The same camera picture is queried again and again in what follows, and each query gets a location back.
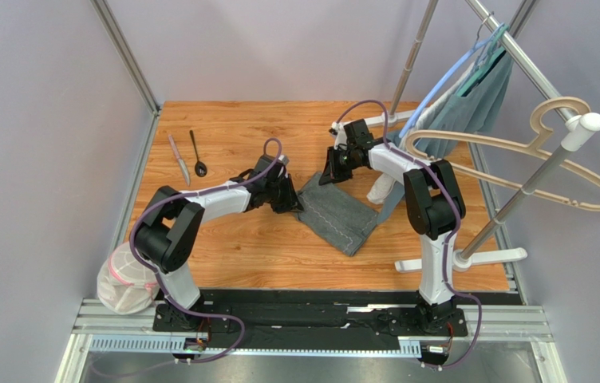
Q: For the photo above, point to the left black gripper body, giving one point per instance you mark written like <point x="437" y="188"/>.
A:
<point x="278" y="194"/>

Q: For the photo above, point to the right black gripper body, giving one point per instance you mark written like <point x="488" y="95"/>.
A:
<point x="339" y="161"/>

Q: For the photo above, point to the grey stitched cloth napkin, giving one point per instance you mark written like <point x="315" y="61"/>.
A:
<point x="341" y="220"/>

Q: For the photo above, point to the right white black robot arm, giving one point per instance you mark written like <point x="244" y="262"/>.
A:
<point x="434" y="205"/>

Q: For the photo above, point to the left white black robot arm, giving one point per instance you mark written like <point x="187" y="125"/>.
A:
<point x="163" y="237"/>

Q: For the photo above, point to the black spoon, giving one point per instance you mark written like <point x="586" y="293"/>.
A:
<point x="200" y="167"/>

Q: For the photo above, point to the teal hanging garment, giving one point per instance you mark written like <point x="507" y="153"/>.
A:
<point x="470" y="105"/>

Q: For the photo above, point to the wooden clothes hanger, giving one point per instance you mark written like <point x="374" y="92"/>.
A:
<point x="581" y="127"/>

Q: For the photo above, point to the white mesh laundry bag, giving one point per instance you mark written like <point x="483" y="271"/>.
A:
<point x="124" y="285"/>

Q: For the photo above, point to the blue clothes hanger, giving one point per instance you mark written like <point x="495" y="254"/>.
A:
<point x="478" y="45"/>

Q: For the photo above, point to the metal clothes rack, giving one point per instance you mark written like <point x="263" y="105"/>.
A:
<point x="471" y="256"/>

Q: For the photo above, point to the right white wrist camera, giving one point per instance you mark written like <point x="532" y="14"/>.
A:
<point x="338" y="133"/>

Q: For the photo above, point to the pink handled knife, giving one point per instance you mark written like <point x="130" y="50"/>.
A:
<point x="180" y="161"/>

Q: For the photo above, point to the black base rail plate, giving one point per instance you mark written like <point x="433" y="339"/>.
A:
<point x="315" y="320"/>

